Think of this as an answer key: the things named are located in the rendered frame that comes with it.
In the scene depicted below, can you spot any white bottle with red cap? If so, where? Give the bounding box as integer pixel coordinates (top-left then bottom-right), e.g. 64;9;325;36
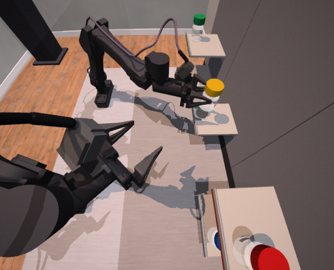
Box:
233;237;290;270

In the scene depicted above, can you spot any white bottle with yellow cap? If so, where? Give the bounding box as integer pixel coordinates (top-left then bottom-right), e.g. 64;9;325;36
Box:
199;79;224;112

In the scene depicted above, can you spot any clear bottle with green cap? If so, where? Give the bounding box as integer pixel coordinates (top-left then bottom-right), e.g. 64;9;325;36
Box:
191;14;206;42

